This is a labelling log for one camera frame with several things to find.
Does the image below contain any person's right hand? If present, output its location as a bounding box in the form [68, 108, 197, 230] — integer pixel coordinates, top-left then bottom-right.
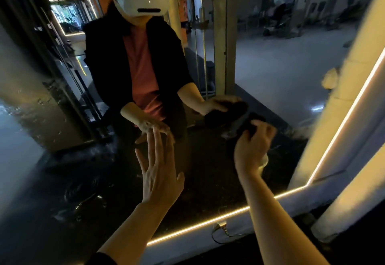
[233, 119, 278, 180]

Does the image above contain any person's left hand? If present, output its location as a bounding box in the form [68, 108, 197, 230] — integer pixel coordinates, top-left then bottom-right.
[134, 126, 186, 210]

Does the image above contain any dark brown cleaning cloth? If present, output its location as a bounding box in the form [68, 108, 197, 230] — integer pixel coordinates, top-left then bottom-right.
[220, 112, 269, 144]

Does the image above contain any large wall mirror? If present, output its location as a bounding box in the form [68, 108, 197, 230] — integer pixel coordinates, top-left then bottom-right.
[0, 0, 385, 246]

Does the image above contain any person's left forearm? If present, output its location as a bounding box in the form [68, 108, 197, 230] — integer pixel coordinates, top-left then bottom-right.
[99, 197, 181, 265]

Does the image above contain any person's right forearm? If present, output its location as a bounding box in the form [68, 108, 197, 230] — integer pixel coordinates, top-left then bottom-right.
[237, 168, 330, 265]

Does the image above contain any white round pillar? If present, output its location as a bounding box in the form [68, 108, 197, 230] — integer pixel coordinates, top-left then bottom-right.
[311, 144, 385, 243]

